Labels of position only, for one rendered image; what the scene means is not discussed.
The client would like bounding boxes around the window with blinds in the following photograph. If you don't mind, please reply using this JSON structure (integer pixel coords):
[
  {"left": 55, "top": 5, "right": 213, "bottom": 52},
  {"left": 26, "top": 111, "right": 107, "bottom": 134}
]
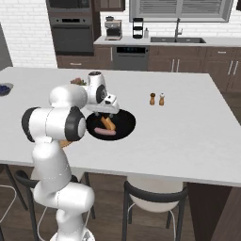
[{"left": 128, "top": 0, "right": 235, "bottom": 24}]

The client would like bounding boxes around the dark wood cupboard run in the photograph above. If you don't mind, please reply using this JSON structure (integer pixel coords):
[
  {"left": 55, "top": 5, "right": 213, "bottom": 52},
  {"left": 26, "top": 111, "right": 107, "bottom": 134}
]
[{"left": 56, "top": 44, "right": 241, "bottom": 94}]

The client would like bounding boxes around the silver tap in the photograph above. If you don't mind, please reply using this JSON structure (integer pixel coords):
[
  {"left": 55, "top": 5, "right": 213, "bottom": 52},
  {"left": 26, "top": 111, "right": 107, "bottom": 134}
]
[{"left": 174, "top": 17, "right": 185, "bottom": 40}]

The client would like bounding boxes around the black wire stand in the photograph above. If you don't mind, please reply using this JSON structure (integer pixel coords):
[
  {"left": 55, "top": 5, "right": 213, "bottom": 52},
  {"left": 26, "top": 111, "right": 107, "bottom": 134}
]
[{"left": 132, "top": 17, "right": 145, "bottom": 40}]

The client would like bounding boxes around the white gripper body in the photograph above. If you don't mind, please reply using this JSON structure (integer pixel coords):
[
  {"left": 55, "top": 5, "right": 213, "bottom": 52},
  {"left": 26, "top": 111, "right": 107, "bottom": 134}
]
[{"left": 86, "top": 101, "right": 121, "bottom": 116}]

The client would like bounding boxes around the dark sink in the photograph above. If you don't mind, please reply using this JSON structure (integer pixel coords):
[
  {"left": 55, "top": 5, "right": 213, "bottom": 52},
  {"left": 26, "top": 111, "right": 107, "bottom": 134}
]
[{"left": 150, "top": 36, "right": 207, "bottom": 44}]

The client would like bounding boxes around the white wire stool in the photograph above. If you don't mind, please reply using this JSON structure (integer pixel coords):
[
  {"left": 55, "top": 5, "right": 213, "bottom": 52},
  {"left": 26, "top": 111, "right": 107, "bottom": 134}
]
[{"left": 0, "top": 184, "right": 17, "bottom": 241}]

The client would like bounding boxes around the bowl with food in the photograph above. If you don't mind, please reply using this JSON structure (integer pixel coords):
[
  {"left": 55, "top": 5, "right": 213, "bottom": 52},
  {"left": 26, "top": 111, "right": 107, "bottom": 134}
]
[{"left": 70, "top": 77, "right": 88, "bottom": 87}]

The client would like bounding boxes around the orange bun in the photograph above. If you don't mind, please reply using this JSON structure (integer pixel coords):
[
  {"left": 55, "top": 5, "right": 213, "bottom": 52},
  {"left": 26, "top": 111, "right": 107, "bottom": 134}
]
[{"left": 100, "top": 115, "right": 117, "bottom": 132}]

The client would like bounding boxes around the black microwave oven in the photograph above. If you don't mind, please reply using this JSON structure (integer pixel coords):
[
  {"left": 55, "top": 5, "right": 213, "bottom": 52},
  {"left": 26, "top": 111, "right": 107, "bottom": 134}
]
[{"left": 45, "top": 0, "right": 92, "bottom": 10}]

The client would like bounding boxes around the pink sausage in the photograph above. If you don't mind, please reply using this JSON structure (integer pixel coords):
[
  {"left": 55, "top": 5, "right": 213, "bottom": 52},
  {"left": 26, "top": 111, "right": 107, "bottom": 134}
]
[{"left": 93, "top": 126, "right": 118, "bottom": 137}]

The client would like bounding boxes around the black white stool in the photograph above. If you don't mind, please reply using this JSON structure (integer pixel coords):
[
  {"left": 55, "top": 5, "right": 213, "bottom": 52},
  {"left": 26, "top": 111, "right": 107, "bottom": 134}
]
[
  {"left": 13, "top": 167, "right": 97, "bottom": 241},
  {"left": 120, "top": 175, "right": 189, "bottom": 241}
]

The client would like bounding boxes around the dark wood wall cupboard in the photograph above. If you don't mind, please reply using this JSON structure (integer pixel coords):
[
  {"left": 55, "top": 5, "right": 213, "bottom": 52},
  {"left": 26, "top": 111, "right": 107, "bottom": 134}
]
[{"left": 93, "top": 0, "right": 126, "bottom": 12}]

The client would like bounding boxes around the black wall oven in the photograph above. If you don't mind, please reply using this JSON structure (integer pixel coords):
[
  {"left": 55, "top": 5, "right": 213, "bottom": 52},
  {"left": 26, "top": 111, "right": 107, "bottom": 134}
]
[{"left": 46, "top": 9, "right": 95, "bottom": 57}]

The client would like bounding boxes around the blue bowl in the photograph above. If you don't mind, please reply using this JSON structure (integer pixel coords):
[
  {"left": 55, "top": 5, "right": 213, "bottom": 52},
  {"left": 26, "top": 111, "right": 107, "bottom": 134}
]
[{"left": 0, "top": 82, "right": 15, "bottom": 97}]

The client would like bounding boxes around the silver coffee machine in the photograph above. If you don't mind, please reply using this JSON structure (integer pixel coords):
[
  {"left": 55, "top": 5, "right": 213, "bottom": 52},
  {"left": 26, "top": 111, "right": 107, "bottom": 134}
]
[{"left": 104, "top": 15, "right": 123, "bottom": 41}]

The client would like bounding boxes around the black round plate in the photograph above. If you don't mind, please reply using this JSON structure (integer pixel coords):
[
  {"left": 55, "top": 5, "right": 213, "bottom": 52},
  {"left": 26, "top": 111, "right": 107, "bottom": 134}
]
[{"left": 86, "top": 108, "right": 137, "bottom": 142}]

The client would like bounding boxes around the brown wooden plate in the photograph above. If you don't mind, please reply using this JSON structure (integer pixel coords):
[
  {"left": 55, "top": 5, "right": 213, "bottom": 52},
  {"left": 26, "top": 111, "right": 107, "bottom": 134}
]
[{"left": 59, "top": 139, "right": 73, "bottom": 149}]

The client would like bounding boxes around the dark wood island base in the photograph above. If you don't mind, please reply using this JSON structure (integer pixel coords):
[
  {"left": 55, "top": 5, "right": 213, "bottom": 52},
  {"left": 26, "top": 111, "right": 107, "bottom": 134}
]
[{"left": 185, "top": 182, "right": 241, "bottom": 241}]

